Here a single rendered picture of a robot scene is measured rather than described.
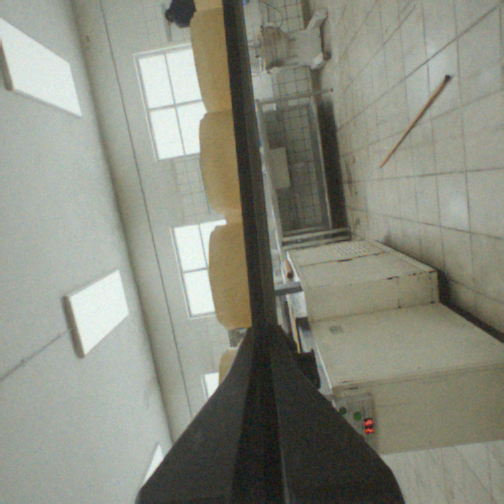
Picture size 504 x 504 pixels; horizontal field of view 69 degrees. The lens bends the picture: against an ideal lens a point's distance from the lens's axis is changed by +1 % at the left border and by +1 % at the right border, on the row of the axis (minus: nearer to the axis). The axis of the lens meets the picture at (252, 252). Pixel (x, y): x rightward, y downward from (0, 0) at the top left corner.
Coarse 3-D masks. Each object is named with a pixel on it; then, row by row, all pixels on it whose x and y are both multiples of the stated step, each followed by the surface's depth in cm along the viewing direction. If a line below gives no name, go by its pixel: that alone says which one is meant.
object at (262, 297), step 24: (240, 0) 29; (240, 24) 21; (240, 48) 17; (240, 72) 14; (240, 96) 14; (240, 120) 14; (240, 144) 14; (240, 168) 14; (240, 192) 13; (264, 192) 54; (264, 216) 32; (264, 240) 23; (264, 264) 18; (264, 288) 14; (264, 312) 13; (264, 336) 12; (264, 360) 12; (264, 384) 12; (264, 408) 12; (264, 432) 12; (264, 456) 12
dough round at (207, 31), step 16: (208, 16) 17; (192, 32) 17; (208, 32) 17; (224, 32) 17; (192, 48) 17; (208, 48) 17; (224, 48) 17; (208, 64) 17; (224, 64) 17; (208, 80) 18; (224, 80) 18; (208, 96) 18; (224, 96) 18
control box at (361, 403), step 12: (348, 396) 144; (360, 396) 143; (336, 408) 143; (348, 408) 143; (360, 408) 142; (348, 420) 143; (360, 420) 143; (372, 420) 143; (360, 432) 144; (372, 432) 144; (372, 444) 145
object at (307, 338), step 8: (304, 320) 218; (304, 328) 207; (304, 336) 196; (312, 336) 195; (304, 344) 187; (312, 344) 185; (320, 360) 168; (320, 368) 161; (320, 376) 155; (328, 384) 148; (328, 392) 143; (328, 400) 142
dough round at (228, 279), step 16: (224, 224) 17; (240, 224) 17; (224, 240) 16; (240, 240) 16; (208, 256) 16; (224, 256) 15; (240, 256) 15; (224, 272) 15; (240, 272) 15; (224, 288) 15; (240, 288) 15; (224, 304) 15; (240, 304) 15; (224, 320) 16; (240, 320) 16
